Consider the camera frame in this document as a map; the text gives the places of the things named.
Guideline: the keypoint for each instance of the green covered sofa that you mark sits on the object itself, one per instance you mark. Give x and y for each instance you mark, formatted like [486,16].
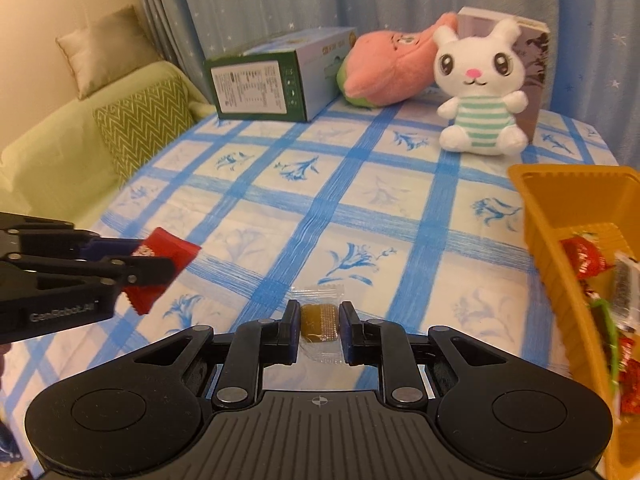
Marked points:
[50,160]

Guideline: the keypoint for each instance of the blue checked tablecloth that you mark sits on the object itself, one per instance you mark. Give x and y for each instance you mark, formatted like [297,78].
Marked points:
[350,200]

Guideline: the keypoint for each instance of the red white twisted candy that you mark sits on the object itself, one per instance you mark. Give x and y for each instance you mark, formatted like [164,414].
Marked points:
[582,257]

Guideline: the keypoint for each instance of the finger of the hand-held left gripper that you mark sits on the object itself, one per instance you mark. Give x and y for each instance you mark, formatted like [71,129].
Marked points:
[115,247]
[145,270]

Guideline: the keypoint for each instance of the beige satin pillow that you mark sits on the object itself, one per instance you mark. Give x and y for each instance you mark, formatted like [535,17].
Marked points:
[105,50]

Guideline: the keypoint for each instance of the pink plush toy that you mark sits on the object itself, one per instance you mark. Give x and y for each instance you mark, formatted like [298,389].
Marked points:
[385,70]

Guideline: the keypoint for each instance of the red packet with white label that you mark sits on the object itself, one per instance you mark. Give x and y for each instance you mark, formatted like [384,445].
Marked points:
[170,250]

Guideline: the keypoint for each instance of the long red snack packet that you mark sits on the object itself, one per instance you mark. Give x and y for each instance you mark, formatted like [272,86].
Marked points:
[629,367]

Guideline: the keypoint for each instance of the grey printed box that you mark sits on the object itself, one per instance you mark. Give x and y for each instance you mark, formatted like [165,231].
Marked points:
[532,70]

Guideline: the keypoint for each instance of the golden candy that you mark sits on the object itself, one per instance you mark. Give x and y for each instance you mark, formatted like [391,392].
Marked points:
[320,322]

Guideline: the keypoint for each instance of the white rabbit plush toy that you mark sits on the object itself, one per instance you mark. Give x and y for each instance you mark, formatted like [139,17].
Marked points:
[475,70]

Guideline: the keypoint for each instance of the orange plastic tray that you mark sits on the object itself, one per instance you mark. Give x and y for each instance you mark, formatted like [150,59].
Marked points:
[550,210]

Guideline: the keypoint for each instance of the silver green snack packet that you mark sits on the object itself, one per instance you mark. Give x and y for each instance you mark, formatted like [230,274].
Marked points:
[607,330]

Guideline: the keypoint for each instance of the green cardboard box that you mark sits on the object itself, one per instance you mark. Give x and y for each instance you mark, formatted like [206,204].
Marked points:
[250,85]

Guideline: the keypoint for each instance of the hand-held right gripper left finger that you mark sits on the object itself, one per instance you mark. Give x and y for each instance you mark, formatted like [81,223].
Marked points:
[295,332]

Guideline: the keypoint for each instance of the clear packet of dark snack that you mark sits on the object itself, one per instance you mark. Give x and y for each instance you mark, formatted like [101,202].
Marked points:
[626,285]

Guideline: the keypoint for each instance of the green zigzag pillow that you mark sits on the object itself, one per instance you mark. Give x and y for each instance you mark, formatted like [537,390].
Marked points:
[140,125]

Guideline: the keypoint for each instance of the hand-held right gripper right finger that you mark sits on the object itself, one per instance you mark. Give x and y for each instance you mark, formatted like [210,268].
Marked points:
[345,335]

